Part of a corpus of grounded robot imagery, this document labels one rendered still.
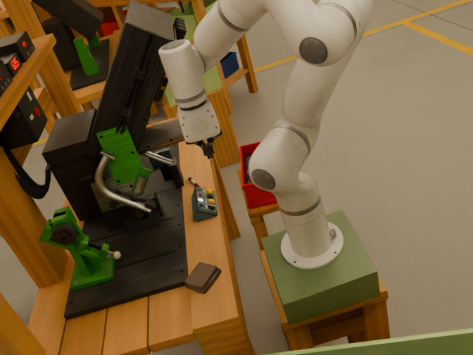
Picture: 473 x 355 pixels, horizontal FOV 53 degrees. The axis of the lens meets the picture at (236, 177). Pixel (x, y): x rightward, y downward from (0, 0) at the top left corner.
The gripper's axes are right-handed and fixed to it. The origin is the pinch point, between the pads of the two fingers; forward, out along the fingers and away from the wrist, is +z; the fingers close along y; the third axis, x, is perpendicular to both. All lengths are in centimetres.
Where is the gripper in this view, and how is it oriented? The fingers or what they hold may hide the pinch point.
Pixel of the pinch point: (208, 150)
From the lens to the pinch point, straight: 134.9
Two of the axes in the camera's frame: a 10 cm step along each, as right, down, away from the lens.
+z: 2.4, 8.0, 5.5
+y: 9.6, -2.8, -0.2
